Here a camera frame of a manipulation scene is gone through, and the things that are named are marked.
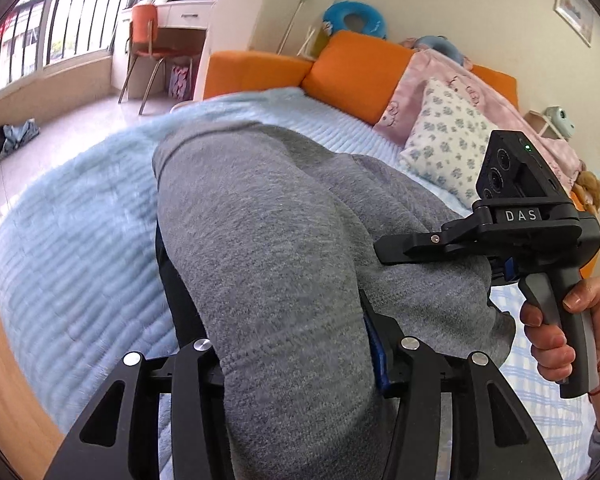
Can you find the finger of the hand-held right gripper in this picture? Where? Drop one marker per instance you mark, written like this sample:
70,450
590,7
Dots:
420,245

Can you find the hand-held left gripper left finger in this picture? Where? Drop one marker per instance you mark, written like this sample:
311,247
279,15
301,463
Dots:
195,385

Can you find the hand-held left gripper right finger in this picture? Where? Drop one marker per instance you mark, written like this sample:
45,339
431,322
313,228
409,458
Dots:
377,360

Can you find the grey knit sweater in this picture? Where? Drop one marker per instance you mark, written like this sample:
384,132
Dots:
280,240

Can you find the clothes pile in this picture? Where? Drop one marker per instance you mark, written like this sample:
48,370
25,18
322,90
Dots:
15,135

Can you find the person's right hand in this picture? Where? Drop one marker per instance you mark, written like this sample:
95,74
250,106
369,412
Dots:
542,350

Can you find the brown teddy bear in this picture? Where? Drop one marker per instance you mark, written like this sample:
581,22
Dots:
587,185

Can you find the floral white pillow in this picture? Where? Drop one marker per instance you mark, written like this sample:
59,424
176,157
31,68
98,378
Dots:
445,130

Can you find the small white shelf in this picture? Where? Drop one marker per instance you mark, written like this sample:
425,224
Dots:
535,117

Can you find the pink printed blanket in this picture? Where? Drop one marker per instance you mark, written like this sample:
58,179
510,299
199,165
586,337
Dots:
485,100

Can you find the orange backrest cushion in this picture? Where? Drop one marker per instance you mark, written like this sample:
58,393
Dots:
350,75
500,82

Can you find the light blue quilted blanket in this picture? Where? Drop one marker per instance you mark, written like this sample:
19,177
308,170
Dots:
80,240

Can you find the wooden bed platform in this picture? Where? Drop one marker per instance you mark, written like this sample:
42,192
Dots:
10,360

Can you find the pink gift bag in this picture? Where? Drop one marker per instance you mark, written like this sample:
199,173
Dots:
180,82

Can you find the white desk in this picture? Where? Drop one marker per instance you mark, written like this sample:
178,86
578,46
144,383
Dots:
185,12

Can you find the orange chair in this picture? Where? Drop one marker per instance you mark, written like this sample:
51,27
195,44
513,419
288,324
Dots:
145,22

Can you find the glass balcony window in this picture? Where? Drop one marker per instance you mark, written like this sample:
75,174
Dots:
95,20

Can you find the mint toy camera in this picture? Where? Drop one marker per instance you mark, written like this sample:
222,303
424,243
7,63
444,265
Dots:
555,117

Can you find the white framed wall picture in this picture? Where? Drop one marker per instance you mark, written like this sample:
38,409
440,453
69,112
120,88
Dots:
575,10

